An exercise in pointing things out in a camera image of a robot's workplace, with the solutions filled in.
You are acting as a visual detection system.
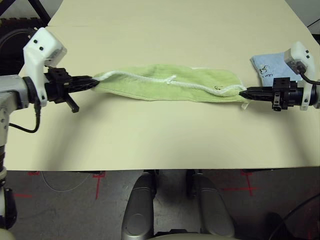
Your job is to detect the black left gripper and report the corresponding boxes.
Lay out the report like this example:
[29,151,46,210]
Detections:
[44,67,100,114]

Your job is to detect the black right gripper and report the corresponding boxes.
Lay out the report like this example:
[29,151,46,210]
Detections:
[239,77,305,113]

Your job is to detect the green towel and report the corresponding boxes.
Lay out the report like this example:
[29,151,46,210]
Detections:
[94,63,251,111]

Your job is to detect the folded blue towel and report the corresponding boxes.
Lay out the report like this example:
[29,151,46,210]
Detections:
[249,51,305,87]

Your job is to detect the black diagonal metal bar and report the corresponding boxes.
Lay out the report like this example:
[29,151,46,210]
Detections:
[33,0,53,27]

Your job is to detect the grey right robot leg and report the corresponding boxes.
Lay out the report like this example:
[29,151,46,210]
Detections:
[186,169,236,238]

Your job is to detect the grey robot leg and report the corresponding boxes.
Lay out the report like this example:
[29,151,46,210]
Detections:
[186,169,236,238]
[121,171,157,240]

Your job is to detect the grey left robot leg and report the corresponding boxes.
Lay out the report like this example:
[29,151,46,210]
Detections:
[121,171,157,240]

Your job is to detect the beige robot torso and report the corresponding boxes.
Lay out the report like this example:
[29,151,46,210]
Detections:
[149,231,241,240]

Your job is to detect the black left wrist camera cable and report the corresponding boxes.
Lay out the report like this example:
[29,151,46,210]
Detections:
[8,99,42,134]

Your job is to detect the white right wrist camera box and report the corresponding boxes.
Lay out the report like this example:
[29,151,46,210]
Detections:
[283,41,317,111]

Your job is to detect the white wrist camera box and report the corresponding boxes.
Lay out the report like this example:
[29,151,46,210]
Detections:
[283,41,317,111]
[22,27,68,108]

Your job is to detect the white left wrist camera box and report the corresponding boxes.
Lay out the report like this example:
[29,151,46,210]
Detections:
[22,27,68,108]

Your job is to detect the thin white floor wire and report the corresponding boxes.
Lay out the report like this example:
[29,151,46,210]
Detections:
[41,171,91,193]

